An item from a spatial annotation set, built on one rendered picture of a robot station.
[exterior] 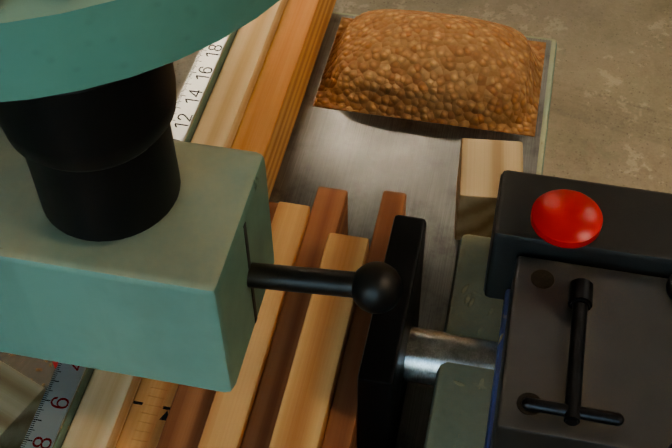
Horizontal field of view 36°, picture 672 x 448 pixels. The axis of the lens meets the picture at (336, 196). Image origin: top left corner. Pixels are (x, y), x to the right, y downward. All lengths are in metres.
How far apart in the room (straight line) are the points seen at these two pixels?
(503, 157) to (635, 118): 1.43
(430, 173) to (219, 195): 0.26
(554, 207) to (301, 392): 0.13
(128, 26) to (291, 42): 0.42
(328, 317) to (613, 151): 1.50
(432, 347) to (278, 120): 0.19
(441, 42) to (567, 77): 1.42
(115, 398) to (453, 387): 0.15
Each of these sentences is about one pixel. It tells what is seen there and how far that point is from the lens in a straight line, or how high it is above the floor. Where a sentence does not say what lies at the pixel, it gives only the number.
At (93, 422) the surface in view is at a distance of 0.49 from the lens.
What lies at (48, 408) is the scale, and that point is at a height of 0.96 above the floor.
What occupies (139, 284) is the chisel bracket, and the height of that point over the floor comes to 1.07.
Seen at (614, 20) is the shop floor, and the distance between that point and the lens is 2.22.
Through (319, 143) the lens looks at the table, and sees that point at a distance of 0.65.
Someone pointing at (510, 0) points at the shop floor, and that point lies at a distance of 2.23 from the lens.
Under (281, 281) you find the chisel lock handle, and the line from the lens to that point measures 0.40.
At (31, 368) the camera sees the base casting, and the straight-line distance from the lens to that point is 0.69.
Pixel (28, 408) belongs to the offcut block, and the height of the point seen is 0.83.
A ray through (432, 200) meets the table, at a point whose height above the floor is 0.90.
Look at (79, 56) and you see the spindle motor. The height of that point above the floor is 1.21.
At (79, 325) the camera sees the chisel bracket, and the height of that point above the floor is 1.03.
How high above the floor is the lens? 1.36
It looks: 49 degrees down
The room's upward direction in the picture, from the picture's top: 1 degrees counter-clockwise
